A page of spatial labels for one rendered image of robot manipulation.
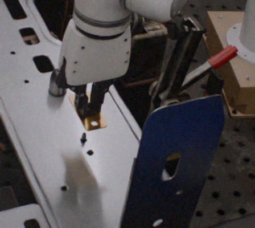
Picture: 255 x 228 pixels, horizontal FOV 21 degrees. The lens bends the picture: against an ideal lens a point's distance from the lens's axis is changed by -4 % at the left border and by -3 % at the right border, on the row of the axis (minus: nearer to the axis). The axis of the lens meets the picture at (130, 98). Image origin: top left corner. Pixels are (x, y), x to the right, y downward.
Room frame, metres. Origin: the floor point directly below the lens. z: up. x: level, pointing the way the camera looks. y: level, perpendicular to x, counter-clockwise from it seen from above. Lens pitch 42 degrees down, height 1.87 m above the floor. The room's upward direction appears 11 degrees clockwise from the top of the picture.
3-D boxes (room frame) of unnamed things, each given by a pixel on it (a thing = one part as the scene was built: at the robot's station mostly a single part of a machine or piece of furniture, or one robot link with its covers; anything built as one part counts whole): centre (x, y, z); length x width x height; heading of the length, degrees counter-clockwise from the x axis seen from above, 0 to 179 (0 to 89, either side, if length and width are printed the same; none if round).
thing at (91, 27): (0.83, 0.06, 1.26); 0.09 x 0.08 x 0.03; 122
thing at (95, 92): (0.84, 0.04, 1.11); 0.03 x 0.03 x 0.07; 32
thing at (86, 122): (0.83, 0.06, 1.07); 0.08 x 0.04 x 0.01; 32
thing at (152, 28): (1.08, -0.01, 0.88); 0.11 x 0.09 x 0.37; 122
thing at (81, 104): (0.81, 0.08, 1.11); 0.03 x 0.03 x 0.07; 32
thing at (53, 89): (0.93, 0.13, 1.02); 0.03 x 0.03 x 0.07
